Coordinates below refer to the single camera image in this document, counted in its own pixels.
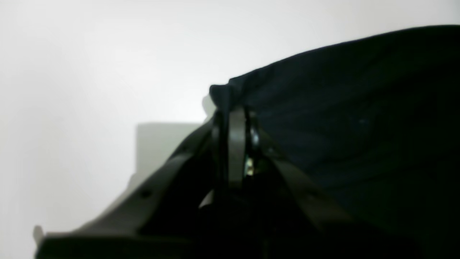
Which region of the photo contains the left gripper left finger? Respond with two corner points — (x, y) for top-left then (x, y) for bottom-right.
(36, 108), (248, 259)

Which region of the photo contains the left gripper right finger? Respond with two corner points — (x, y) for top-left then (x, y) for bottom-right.
(248, 112), (396, 259)

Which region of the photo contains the black T-shirt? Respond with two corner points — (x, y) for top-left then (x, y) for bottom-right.
(209, 25), (460, 259)

